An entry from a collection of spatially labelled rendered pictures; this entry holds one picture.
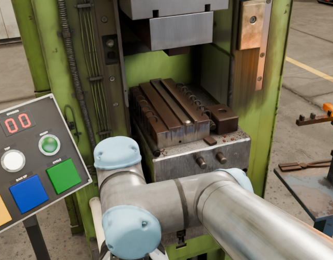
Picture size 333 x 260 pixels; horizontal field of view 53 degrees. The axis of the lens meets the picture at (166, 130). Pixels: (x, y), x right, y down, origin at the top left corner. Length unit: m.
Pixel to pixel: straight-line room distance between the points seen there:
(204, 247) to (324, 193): 0.55
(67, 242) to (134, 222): 1.74
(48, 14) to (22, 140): 0.39
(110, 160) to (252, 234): 0.27
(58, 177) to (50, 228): 1.34
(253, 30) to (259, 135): 0.51
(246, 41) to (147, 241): 0.96
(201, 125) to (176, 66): 0.49
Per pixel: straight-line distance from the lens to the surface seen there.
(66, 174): 0.97
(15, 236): 2.33
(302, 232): 0.30
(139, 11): 0.98
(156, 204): 0.46
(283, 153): 2.83
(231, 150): 1.24
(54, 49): 1.12
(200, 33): 1.06
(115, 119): 1.24
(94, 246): 1.57
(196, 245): 1.51
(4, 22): 6.29
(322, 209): 1.36
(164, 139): 1.16
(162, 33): 1.01
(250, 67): 1.36
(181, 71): 1.62
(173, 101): 1.33
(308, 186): 1.44
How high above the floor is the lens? 1.58
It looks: 31 degrees down
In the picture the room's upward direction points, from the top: 3 degrees counter-clockwise
